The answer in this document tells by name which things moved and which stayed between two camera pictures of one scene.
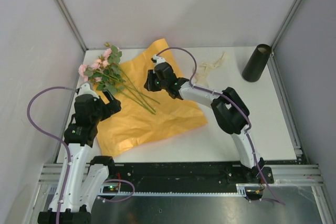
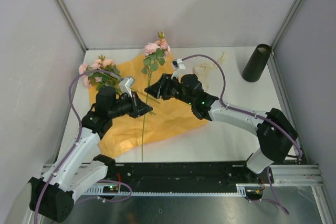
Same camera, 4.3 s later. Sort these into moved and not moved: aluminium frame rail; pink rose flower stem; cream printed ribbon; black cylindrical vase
Moved: pink rose flower stem
Not moved: black cylindrical vase; aluminium frame rail; cream printed ribbon
